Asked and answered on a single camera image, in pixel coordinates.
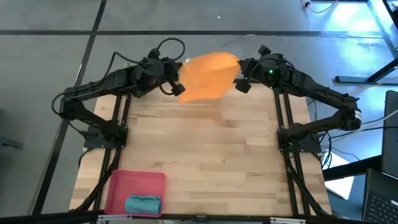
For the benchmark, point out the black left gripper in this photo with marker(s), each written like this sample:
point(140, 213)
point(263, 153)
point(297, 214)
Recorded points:
point(155, 74)

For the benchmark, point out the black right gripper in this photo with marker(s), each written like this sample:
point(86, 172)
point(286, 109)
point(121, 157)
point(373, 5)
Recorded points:
point(255, 70)

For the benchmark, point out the orange microfiber towel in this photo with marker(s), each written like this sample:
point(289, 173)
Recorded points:
point(208, 77)

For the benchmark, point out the teal microfiber towel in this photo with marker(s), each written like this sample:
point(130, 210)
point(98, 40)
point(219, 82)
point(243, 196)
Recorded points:
point(143, 205)

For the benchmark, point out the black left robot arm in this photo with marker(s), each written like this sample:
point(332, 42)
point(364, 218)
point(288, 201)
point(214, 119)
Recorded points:
point(102, 84)

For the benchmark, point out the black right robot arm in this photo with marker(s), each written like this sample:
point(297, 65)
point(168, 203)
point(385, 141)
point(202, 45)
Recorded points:
point(317, 90)

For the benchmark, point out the pink plastic basket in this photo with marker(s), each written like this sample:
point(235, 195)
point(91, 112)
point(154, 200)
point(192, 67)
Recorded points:
point(130, 183)

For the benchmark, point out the black desk leg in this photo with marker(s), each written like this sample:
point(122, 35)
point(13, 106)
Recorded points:
point(351, 79)

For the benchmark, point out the black desk crossbar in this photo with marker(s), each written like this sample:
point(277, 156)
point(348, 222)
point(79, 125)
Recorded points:
point(351, 169)

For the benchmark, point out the white sheet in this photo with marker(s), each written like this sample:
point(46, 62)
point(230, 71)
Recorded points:
point(342, 186)

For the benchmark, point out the dark floor object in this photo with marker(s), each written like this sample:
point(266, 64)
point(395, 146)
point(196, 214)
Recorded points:
point(9, 143)

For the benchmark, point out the black laptop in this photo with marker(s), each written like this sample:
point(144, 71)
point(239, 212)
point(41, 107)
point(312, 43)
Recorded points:
point(382, 202)

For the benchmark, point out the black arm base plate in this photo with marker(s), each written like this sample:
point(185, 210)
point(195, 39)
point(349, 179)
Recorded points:
point(93, 143)
point(311, 146)

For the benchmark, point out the black aluminium table frame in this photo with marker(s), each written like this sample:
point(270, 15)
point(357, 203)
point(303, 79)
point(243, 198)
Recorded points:
point(290, 186)

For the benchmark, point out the black camera rig frame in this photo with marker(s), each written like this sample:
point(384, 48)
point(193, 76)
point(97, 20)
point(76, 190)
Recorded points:
point(37, 220)

